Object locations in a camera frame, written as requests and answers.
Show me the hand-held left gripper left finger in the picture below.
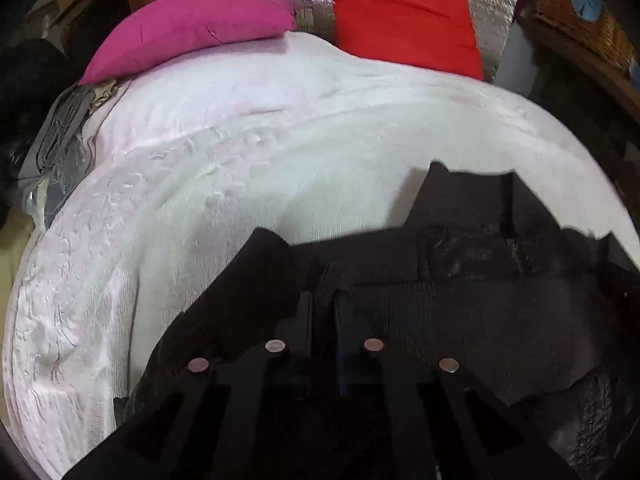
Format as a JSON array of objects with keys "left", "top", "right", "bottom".
[{"left": 62, "top": 290, "right": 316, "bottom": 480}]

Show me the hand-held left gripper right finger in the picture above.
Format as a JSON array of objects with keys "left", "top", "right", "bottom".
[{"left": 332, "top": 292, "right": 556, "bottom": 480}]

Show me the dark zip-up jacket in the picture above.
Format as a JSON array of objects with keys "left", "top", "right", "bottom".
[{"left": 112, "top": 160, "right": 640, "bottom": 480}]

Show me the white textured bedspread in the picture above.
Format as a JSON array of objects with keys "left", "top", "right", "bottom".
[{"left": 2, "top": 30, "right": 638, "bottom": 476}]

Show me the grey garment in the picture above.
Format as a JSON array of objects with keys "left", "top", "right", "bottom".
[{"left": 17, "top": 82, "right": 126, "bottom": 231}]

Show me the pink pillow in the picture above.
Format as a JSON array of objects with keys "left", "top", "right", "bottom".
[{"left": 79, "top": 0, "right": 297, "bottom": 86}]

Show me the red pillow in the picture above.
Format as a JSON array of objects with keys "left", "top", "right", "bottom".
[{"left": 327, "top": 0, "right": 485, "bottom": 81}]

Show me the wicker basket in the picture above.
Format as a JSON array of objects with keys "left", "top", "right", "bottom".
[{"left": 530, "top": 0, "right": 636, "bottom": 73}]

